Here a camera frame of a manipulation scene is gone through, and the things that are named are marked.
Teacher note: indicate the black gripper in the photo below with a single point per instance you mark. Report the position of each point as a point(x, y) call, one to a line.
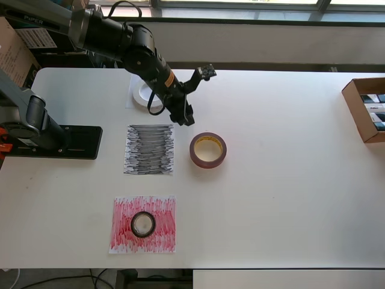
point(180, 102)

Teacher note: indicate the plain white paper sheet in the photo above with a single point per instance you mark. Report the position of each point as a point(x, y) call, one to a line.
point(130, 103)

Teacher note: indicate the black box white label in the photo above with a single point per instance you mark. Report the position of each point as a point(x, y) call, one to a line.
point(33, 40)

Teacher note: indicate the black box white lettering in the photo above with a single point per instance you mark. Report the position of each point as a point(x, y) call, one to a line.
point(81, 61)
point(105, 64)

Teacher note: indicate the open brown cardboard tray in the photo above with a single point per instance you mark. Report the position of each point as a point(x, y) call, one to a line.
point(353, 102)

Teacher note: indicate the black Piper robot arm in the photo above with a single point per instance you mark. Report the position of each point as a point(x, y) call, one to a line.
point(135, 36)

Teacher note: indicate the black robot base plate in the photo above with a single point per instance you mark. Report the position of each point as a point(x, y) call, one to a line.
point(84, 141)

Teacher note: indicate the red scribbled paper sheet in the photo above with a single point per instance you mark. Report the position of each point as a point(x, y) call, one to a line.
point(162, 238)

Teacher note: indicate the black table leg frame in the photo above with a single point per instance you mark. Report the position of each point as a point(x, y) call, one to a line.
point(126, 280)

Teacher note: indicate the red tape roll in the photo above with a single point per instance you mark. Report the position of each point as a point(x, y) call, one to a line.
point(208, 165)

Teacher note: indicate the black tape roll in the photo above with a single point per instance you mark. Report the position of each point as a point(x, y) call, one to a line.
point(143, 236)

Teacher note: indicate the white rectangular board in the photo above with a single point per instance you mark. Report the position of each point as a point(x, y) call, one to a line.
point(270, 280)

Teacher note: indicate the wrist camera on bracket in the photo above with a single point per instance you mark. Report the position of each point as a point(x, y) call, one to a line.
point(207, 70)

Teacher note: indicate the white tape roll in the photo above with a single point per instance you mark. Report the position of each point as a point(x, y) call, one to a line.
point(138, 97)

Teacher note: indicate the white carton black lettering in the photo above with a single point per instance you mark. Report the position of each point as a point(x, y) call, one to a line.
point(374, 108)

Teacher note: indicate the orange black table clamp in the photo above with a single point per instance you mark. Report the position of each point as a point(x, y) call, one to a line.
point(6, 148)

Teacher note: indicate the large brown cardboard box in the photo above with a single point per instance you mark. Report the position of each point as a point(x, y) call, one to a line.
point(12, 57)

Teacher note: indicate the dark window frame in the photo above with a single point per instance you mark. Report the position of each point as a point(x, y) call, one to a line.
point(323, 7)

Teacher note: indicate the black scribbled paper sheet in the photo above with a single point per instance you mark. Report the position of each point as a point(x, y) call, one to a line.
point(149, 150)

